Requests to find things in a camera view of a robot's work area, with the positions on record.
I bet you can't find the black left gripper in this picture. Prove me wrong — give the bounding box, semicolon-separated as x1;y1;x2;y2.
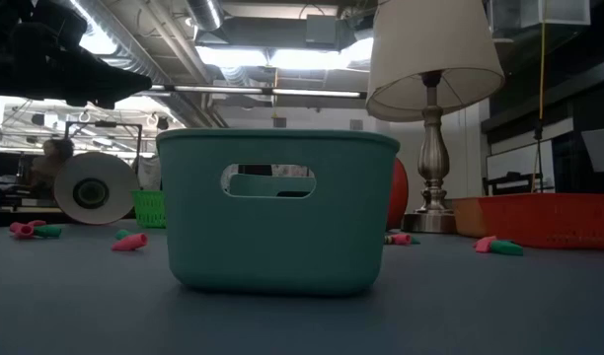
0;0;153;110

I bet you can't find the teal plastic bin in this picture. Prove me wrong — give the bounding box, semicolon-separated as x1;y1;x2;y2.
156;127;402;298

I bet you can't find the person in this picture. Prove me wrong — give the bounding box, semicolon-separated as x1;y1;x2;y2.
29;137;76;192

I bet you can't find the large white paper roll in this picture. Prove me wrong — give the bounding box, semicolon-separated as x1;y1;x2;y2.
52;151;411;231

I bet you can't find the green mesh basket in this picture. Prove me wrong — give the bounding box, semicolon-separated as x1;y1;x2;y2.
131;189;168;229

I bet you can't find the long ceiling light strip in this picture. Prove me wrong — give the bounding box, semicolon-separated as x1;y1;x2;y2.
148;84;368;99

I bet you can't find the white shade table lamp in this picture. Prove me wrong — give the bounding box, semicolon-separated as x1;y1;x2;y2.
364;0;506;234

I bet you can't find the black bench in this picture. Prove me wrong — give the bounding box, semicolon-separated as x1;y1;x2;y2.
483;171;556;196

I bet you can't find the white ceiling fixture box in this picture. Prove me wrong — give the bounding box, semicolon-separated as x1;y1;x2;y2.
489;0;592;31

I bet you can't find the red mesh basket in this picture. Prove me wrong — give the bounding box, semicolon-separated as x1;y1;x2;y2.
451;191;604;250

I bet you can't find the white angled panel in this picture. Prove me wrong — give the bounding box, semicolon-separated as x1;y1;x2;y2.
580;126;604;174

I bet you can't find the black background gantry frame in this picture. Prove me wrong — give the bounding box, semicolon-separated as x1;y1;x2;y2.
61;119;145;164

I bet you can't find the silver ceiling air duct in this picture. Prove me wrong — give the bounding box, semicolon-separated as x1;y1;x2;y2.
184;0;225;32

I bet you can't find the grey ceiling duct box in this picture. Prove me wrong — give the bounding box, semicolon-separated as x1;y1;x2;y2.
197;13;358;53

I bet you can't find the yellow hanging cord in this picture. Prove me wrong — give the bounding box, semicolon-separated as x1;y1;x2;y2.
530;0;548;194

